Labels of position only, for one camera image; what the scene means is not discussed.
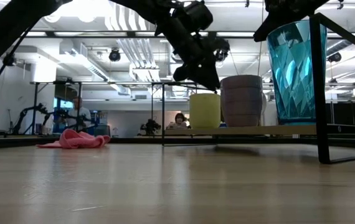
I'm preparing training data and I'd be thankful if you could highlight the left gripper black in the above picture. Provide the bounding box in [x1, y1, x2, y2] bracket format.
[155, 15, 221, 91]

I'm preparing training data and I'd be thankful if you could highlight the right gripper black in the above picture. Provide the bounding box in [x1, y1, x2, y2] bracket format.
[253, 0, 331, 43]

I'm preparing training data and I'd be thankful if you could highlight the yellow mug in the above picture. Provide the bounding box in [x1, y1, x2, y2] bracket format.
[189, 93, 222, 130]

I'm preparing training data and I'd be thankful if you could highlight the purple mug with white handle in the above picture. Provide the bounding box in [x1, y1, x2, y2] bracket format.
[220, 74, 268, 128]

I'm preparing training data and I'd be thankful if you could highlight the teal faceted plastic tumbler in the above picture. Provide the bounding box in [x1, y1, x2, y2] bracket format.
[266, 19, 328, 126]

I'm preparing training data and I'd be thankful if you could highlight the person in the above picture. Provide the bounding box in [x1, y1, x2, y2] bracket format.
[65, 96, 92, 131]
[166, 112, 191, 130]

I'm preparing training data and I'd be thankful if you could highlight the dark bushy background object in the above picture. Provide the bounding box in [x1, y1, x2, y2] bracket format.
[139, 118, 162, 136]

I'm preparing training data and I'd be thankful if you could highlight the black ceiling spotlight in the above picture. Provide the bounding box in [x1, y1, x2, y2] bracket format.
[108, 48, 121, 62]
[327, 52, 343, 63]

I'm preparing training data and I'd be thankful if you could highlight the pink cloth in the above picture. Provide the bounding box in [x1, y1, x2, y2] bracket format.
[36, 128, 111, 149]

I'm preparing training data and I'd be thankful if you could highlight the white ceiling duct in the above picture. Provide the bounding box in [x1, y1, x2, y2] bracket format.
[104, 2, 163, 83]

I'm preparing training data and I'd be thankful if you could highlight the black aluminium table frame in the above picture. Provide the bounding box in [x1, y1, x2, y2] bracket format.
[0, 135, 355, 149]

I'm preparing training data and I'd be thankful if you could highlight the black background workstation frame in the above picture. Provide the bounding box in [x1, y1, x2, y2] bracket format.
[29, 79, 83, 135]

